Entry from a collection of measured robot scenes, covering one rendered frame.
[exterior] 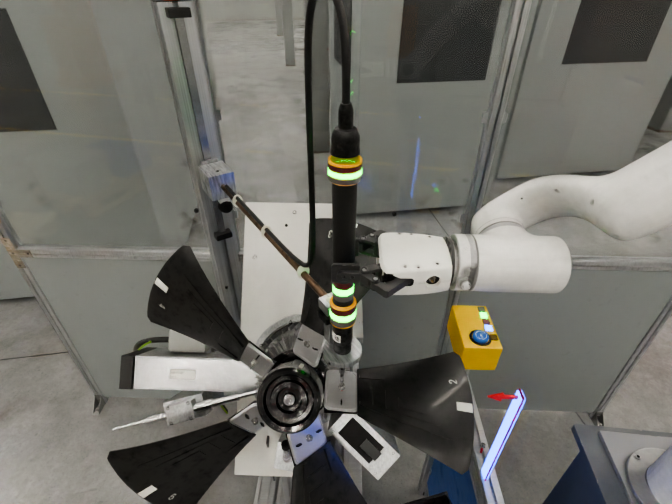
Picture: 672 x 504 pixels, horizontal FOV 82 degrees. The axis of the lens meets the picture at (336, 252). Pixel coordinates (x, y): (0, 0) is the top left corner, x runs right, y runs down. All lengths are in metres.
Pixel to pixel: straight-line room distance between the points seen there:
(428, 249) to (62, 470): 2.11
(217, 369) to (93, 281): 1.00
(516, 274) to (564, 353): 1.46
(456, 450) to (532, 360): 1.24
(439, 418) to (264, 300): 0.50
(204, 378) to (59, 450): 1.57
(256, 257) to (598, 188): 0.75
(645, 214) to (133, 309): 1.74
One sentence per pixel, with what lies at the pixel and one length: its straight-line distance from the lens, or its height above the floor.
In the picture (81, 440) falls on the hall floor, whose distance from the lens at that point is 2.45.
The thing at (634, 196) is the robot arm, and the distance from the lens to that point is 0.57.
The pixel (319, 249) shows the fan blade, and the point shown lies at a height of 1.38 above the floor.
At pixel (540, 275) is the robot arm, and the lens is 0.60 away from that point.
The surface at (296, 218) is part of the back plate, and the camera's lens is 1.02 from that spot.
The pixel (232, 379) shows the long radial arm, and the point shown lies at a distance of 0.95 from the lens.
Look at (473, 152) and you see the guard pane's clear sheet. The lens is 1.32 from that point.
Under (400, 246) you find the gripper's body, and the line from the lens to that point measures 0.57.
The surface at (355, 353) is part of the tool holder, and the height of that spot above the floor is 1.31.
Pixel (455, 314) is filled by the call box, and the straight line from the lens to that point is 1.16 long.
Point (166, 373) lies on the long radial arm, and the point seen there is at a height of 1.12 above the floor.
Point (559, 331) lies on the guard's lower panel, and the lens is 1.92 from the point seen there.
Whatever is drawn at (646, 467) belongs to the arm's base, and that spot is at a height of 0.95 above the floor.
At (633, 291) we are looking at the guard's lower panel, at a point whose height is 0.86.
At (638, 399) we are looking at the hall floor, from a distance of 2.75.
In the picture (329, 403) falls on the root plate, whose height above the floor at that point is 1.19.
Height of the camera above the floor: 1.85
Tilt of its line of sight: 36 degrees down
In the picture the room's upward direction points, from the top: straight up
